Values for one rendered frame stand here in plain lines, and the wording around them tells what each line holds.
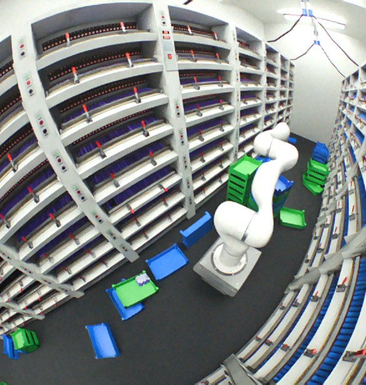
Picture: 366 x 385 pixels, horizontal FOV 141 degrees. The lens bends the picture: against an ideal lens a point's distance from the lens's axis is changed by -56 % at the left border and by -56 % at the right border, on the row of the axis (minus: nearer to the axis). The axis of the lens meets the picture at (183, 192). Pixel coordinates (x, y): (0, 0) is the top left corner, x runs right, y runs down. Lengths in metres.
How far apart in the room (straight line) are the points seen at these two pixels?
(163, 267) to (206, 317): 0.55
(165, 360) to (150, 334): 0.24
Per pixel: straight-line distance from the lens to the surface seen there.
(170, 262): 1.31
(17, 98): 0.96
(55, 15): 0.92
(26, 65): 0.81
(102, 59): 0.96
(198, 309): 1.22
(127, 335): 1.37
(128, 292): 1.28
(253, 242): 0.54
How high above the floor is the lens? 1.21
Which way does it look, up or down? 43 degrees down
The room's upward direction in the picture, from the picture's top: 10 degrees counter-clockwise
